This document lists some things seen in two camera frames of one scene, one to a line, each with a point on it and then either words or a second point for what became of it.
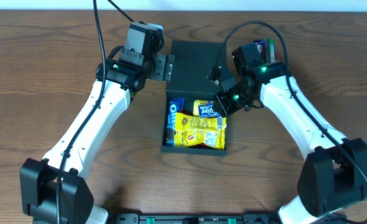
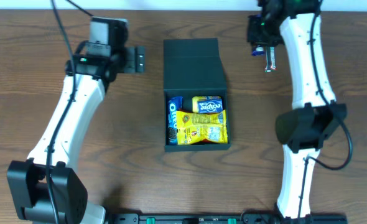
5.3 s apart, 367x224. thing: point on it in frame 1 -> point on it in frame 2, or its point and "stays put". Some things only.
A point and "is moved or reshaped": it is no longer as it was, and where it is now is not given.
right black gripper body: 222,106 -> 261,39
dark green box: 192,125 is moved or reshaped
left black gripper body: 165,67 -> 139,59
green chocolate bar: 270,50 stays put
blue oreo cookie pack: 175,106 stays put
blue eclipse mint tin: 208,111 is moved or reshaped
